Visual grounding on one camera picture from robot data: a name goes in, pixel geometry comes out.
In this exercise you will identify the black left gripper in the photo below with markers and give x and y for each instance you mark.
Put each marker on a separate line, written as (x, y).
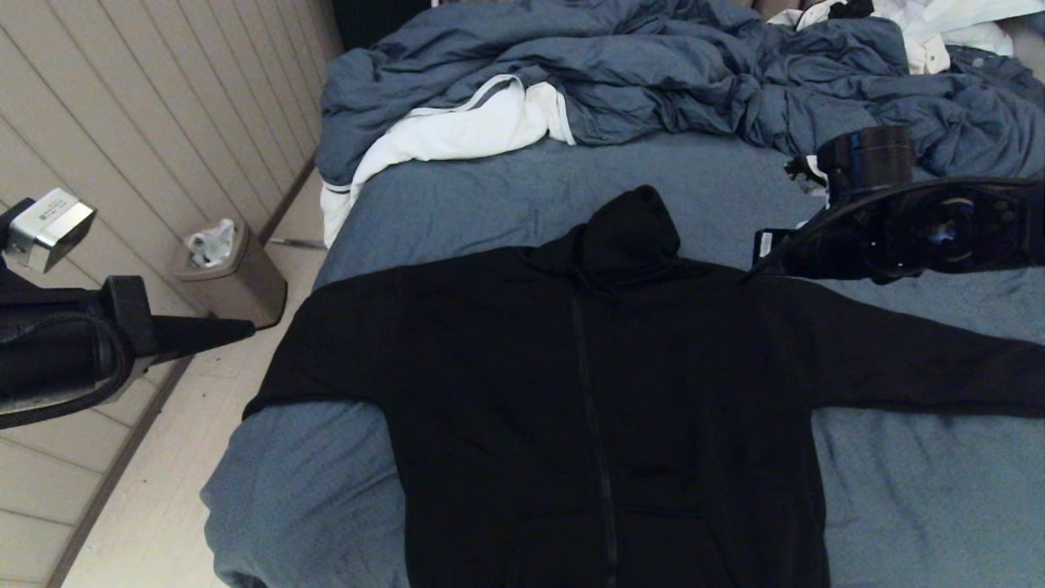
(65, 351)

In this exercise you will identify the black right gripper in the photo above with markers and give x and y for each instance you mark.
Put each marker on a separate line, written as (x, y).
(857, 229)

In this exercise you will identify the black zip hoodie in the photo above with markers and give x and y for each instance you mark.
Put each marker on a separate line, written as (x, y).
(612, 408)

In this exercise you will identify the white crumpled clothes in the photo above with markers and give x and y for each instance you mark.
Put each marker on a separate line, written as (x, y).
(939, 23)

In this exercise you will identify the brown trash bin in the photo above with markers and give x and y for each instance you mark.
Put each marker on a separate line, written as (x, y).
(245, 290)

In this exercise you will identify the white plastic bin bag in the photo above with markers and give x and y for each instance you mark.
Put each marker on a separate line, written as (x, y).
(211, 243)

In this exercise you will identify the thin metal rod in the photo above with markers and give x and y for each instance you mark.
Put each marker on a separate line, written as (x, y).
(298, 242)

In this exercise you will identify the crumpled blue duvet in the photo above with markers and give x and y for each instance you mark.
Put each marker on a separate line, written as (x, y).
(653, 65)

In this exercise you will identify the blue bed sheet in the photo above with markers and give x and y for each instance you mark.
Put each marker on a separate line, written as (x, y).
(490, 204)

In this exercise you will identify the small black garment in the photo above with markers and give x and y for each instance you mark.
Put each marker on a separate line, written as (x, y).
(853, 8)

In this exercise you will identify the blue denim shirt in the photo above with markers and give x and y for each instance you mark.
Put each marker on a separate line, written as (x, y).
(992, 72)

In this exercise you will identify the white blanket with grey stripe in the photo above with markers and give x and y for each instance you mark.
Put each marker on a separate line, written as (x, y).
(457, 129)

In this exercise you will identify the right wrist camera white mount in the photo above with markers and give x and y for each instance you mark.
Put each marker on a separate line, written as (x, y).
(812, 171)

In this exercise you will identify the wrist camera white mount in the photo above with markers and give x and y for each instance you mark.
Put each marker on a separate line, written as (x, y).
(812, 171)
(51, 229)

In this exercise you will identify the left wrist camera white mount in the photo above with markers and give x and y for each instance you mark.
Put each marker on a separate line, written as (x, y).
(51, 229)

